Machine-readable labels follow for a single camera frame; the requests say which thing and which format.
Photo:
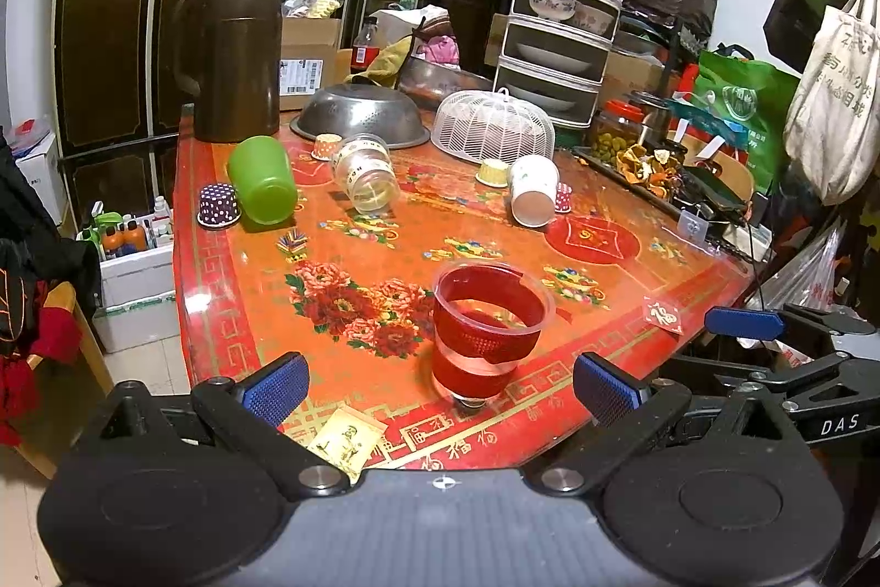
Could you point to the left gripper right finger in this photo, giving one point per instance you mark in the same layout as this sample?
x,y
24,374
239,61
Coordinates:
x,y
632,417

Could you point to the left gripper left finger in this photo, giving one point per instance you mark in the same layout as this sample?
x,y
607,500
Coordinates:
x,y
246,417

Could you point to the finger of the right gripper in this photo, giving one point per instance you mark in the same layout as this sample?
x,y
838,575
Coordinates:
x,y
741,323

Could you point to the clear cup with red bands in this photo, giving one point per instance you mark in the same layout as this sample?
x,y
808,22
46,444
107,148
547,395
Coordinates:
x,y
488,316

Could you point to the green plastic cup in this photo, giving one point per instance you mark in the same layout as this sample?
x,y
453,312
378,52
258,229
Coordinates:
x,y
261,174

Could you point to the white paper cup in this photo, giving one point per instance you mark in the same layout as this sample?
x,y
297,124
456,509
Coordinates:
x,y
533,190

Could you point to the clear cup with cream bands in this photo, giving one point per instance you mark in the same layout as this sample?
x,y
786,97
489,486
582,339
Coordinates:
x,y
363,170

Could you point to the red fu paper card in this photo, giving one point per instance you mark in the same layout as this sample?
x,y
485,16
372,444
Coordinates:
x,y
662,315

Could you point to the gold paper card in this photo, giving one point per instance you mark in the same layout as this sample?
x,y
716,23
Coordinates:
x,y
347,439

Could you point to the white box with bottles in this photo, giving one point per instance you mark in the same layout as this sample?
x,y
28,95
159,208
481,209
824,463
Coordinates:
x,y
136,304

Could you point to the tray of dried orange peels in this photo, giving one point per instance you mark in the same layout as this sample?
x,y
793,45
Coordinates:
x,y
716,191

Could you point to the purple polka dot cupcake liner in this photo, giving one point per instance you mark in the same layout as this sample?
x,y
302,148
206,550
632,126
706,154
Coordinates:
x,y
218,206

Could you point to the white canvas tote bag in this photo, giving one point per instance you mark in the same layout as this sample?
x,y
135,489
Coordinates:
x,y
831,131

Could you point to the red polka dot cupcake liner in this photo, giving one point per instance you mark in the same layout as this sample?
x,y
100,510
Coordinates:
x,y
563,199

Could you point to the green shopping bag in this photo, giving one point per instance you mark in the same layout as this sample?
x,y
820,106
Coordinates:
x,y
756,95

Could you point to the glass jar with red lid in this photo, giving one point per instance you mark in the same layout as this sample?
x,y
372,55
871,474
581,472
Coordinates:
x,y
613,129

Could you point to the yellow cupcake liner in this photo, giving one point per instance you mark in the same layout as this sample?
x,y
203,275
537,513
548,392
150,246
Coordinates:
x,y
493,173

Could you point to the steel colander bowl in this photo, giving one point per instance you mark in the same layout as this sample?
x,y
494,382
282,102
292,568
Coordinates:
x,y
354,109

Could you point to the white mesh food cover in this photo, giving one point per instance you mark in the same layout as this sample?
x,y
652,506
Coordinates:
x,y
474,126

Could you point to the white tiered dish rack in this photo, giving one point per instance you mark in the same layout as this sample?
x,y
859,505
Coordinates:
x,y
554,54

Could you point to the cardboard box with label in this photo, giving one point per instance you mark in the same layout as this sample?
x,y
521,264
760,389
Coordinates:
x,y
311,59

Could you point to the brown plastic pitcher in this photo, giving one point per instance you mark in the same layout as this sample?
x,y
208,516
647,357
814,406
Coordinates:
x,y
226,57

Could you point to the large steel basin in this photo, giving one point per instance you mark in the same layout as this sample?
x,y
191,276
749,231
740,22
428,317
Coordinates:
x,y
429,84

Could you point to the red cap soda bottle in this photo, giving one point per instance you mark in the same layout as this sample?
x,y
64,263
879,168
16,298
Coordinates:
x,y
365,47

